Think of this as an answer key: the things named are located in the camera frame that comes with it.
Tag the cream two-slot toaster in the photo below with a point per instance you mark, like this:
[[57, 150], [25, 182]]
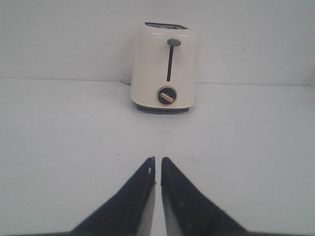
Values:
[[165, 67]]

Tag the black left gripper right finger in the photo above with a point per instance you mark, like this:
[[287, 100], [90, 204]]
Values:
[[187, 210]]

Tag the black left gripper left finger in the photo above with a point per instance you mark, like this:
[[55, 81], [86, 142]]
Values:
[[130, 210]]

